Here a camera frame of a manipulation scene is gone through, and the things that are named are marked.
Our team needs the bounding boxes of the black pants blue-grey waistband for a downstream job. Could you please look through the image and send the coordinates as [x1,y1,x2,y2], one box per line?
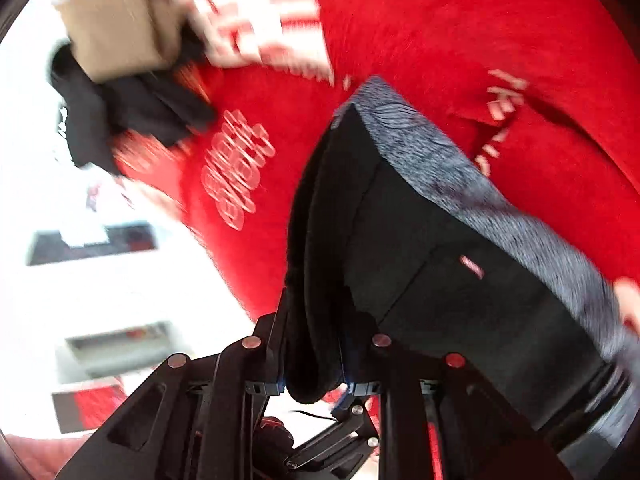
[285,77,639,445]

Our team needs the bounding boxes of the black crumpled garment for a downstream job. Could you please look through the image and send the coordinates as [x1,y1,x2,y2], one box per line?
[49,25,216,177]

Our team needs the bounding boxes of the red blanket white characters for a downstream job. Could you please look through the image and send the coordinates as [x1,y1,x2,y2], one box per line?
[69,0,640,480]

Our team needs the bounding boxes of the beige folded garment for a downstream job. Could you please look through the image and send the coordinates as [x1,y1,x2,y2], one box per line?
[56,0,186,82]

